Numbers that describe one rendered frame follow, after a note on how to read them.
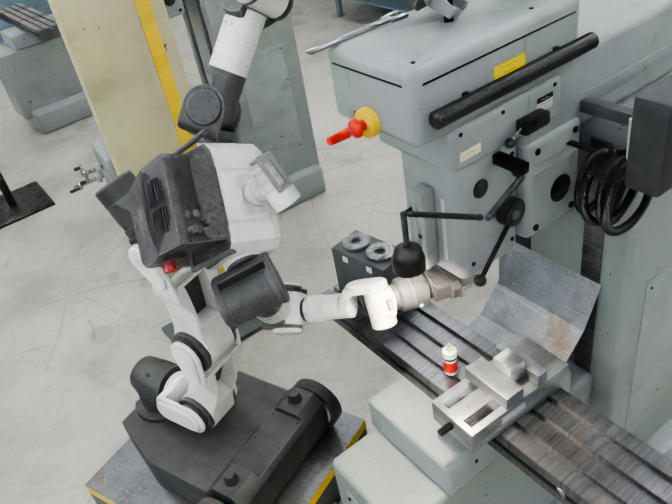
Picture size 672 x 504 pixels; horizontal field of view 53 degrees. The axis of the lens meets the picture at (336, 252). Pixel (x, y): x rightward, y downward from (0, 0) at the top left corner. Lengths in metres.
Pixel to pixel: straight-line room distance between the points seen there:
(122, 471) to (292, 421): 0.69
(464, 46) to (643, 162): 0.46
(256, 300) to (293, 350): 1.95
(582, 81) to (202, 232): 0.90
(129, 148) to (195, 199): 1.59
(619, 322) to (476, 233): 0.65
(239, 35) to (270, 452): 1.31
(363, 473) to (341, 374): 1.28
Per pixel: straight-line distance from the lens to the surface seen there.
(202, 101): 1.53
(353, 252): 2.11
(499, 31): 1.35
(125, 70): 2.94
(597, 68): 1.67
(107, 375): 3.68
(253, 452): 2.28
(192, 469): 2.34
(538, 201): 1.64
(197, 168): 1.48
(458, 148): 1.36
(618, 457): 1.81
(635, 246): 1.89
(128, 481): 2.63
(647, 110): 1.46
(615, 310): 2.02
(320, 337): 3.44
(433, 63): 1.24
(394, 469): 2.01
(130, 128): 3.01
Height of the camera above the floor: 2.34
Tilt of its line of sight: 36 degrees down
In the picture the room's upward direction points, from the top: 11 degrees counter-clockwise
